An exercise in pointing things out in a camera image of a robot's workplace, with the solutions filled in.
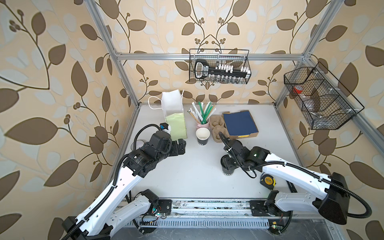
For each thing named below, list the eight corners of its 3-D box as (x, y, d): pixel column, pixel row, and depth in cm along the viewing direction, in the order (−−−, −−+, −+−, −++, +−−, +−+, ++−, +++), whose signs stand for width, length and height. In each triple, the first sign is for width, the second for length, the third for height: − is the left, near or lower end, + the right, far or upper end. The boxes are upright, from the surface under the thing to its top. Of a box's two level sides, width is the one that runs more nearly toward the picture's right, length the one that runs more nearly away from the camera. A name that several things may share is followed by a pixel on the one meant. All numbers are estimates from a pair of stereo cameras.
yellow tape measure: (258, 183, 84) (260, 181, 81) (261, 173, 87) (263, 171, 85) (271, 190, 81) (274, 189, 79) (274, 180, 85) (277, 178, 82)
